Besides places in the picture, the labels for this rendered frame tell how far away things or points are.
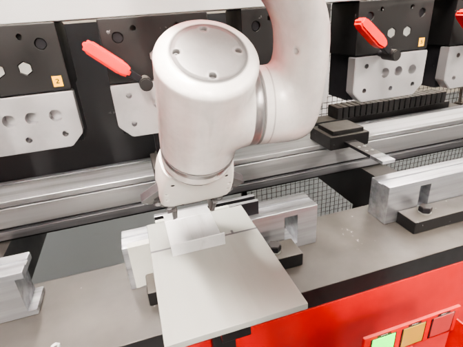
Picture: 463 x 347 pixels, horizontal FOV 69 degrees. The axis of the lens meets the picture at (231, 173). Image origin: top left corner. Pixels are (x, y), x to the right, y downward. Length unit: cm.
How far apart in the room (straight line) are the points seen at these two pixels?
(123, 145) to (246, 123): 84
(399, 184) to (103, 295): 65
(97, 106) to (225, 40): 83
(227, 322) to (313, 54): 31
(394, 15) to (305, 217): 40
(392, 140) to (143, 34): 83
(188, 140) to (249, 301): 24
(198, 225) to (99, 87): 60
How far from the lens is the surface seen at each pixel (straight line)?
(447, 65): 78
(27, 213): 92
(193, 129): 28
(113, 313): 67
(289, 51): 31
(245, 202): 66
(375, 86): 68
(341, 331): 79
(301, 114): 32
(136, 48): 52
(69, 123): 54
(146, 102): 53
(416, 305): 88
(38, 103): 54
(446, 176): 92
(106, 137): 111
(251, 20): 55
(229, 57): 27
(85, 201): 89
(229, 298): 47
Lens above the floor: 133
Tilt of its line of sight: 25 degrees down
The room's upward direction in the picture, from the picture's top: 4 degrees counter-clockwise
